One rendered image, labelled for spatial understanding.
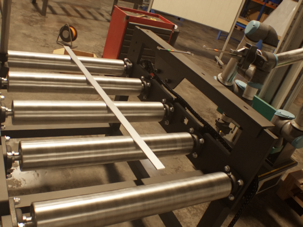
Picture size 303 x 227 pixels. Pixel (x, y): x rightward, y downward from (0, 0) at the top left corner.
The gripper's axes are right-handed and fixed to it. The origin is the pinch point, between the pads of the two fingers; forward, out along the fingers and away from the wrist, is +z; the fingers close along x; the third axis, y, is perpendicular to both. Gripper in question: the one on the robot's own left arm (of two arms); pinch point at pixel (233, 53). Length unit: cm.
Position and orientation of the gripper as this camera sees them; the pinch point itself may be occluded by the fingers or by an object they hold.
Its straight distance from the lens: 148.0
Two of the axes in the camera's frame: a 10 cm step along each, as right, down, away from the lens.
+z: -8.4, 0.1, -5.5
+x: 2.9, -8.3, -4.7
